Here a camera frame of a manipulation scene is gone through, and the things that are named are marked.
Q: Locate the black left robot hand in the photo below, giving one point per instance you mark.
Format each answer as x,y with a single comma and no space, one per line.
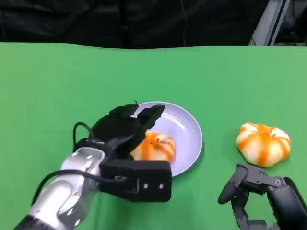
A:
122,130

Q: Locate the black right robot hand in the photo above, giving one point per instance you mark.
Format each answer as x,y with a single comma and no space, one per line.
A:
271,194

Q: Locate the orange and white bread roll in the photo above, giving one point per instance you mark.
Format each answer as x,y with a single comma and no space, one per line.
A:
263,143
156,146

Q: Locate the lilac plate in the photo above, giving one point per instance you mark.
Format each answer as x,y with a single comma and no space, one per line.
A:
177,134

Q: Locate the green table cloth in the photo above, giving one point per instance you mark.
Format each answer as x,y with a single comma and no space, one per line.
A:
153,76

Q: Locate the black backdrop curtain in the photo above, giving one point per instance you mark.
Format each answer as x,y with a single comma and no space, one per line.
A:
124,22

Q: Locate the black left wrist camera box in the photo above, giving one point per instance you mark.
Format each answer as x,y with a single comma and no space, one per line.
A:
144,180

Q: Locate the grey metal frame post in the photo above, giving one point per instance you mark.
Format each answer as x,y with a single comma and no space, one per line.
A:
272,22

